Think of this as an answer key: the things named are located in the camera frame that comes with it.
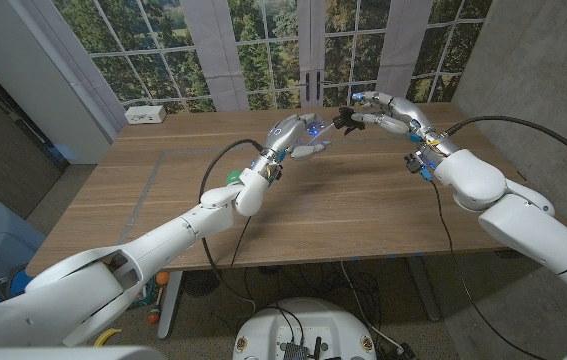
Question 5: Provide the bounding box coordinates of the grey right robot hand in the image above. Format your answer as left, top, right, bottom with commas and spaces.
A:
351, 91, 460, 164

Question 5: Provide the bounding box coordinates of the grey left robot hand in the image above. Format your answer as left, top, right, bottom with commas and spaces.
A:
250, 112, 333, 184

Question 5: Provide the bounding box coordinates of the black trigger spray head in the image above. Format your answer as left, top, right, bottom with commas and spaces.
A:
332, 106, 366, 136

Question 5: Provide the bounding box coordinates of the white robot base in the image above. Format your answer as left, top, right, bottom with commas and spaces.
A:
232, 297, 377, 360

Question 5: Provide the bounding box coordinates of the white power strip box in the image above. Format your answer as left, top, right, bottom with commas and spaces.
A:
124, 105, 168, 125

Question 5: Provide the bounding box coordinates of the black round fan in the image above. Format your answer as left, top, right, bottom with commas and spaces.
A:
181, 268, 223, 297

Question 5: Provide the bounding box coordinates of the grey table leg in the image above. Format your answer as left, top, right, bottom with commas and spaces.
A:
407, 257, 442, 323

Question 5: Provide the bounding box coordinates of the white table leg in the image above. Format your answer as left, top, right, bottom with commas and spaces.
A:
156, 270, 184, 341

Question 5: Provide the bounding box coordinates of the teal toy basket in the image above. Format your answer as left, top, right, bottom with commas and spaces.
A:
132, 277, 157, 309

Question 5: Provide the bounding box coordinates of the colourful toy maraca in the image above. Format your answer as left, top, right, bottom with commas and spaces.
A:
146, 287, 164, 325

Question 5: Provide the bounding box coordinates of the yellow toy banana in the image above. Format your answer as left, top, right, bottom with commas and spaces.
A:
93, 327, 123, 348

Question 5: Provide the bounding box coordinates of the white robot torso shell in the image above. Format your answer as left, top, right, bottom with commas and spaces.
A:
0, 345, 167, 360

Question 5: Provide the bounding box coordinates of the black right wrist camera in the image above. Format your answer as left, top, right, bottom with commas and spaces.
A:
403, 153, 425, 175

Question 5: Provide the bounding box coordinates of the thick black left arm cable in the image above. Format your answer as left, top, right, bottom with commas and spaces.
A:
197, 138, 265, 315

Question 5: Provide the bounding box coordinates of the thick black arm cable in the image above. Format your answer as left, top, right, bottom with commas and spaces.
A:
445, 115, 567, 172
197, 138, 265, 315

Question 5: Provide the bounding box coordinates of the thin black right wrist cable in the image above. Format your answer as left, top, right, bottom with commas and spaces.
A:
429, 178, 547, 360

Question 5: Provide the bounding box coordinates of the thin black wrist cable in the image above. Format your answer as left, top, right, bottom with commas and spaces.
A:
227, 214, 254, 271
429, 178, 547, 360

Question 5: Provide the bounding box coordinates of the thin black left wrist cable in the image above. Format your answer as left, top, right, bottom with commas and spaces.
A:
227, 214, 254, 271

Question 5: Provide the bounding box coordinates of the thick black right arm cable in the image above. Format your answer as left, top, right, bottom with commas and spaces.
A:
445, 115, 567, 172

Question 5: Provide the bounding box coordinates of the white floor cable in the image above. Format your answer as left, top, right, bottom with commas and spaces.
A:
338, 261, 405, 352

